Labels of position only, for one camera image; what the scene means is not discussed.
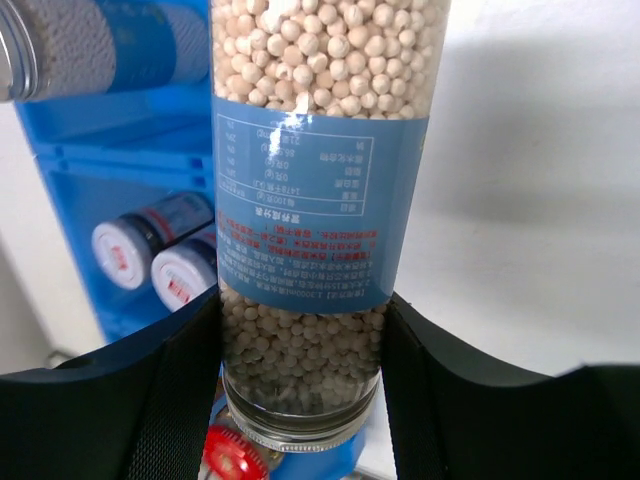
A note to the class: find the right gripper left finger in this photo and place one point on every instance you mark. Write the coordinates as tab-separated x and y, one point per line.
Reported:
138	408

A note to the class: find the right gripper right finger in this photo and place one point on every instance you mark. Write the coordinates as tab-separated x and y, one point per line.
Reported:
456	412

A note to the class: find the red-lid sauce jar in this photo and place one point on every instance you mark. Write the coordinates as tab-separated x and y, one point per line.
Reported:
232	457

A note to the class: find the white-lid dark jar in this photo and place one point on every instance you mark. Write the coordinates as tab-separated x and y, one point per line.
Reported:
186	270
125	247

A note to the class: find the tall silver-lid bottle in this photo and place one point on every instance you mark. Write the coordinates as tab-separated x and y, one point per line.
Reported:
319	114
53	49

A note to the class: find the blue three-compartment plastic bin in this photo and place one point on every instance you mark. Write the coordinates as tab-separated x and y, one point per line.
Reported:
101	156

